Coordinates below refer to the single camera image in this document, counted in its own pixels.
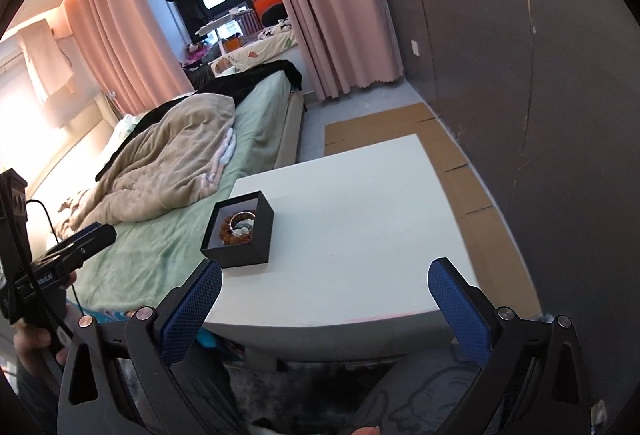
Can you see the pink white cloth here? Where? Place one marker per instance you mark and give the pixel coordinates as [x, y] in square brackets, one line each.
[220, 160]

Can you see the grey printed cloth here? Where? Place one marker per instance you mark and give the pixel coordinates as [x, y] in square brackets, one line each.
[310, 395]

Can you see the magenta plush toy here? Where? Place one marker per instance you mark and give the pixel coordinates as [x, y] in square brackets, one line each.
[195, 54]

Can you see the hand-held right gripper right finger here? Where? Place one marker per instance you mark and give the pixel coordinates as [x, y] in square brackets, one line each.
[460, 310]

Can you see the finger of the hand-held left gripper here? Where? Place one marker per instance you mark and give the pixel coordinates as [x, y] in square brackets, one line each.
[85, 242]

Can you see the orange box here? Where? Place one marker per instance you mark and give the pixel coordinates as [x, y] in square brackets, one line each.
[262, 2]

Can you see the person's left hand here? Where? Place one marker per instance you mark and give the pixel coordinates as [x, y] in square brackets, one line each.
[30, 345]

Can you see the white folding rack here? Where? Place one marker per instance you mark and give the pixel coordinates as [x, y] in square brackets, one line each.
[215, 25]

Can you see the white hanging cloth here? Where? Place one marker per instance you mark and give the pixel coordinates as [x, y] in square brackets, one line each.
[47, 60]

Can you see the silver bangle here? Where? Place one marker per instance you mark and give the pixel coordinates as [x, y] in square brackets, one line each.
[235, 216]

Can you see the black round cushion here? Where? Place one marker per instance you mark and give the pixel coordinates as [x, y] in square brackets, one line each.
[275, 17]

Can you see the pink curtain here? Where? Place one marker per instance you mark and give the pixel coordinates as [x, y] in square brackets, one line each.
[130, 35]
[330, 5]

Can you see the white fabric scrunchie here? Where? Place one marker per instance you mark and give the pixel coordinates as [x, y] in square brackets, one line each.
[244, 229]

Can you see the person's left forearm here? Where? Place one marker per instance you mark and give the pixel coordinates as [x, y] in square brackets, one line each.
[35, 400]

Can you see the black jewelry box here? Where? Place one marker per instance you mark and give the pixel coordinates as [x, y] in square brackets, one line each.
[250, 250]

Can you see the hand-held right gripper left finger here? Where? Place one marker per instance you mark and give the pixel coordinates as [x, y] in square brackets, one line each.
[192, 310]

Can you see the white wall socket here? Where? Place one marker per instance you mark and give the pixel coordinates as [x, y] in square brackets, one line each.
[414, 48]

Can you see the bed with green sheet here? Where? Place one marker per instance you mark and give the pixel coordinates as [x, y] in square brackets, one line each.
[165, 240]

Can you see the flat brown cardboard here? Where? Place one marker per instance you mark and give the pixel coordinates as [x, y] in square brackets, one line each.
[480, 195]

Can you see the patterned pillow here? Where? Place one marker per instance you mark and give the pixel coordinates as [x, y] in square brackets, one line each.
[77, 215]

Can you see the beige blanket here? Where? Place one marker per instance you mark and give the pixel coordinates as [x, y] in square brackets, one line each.
[170, 155]

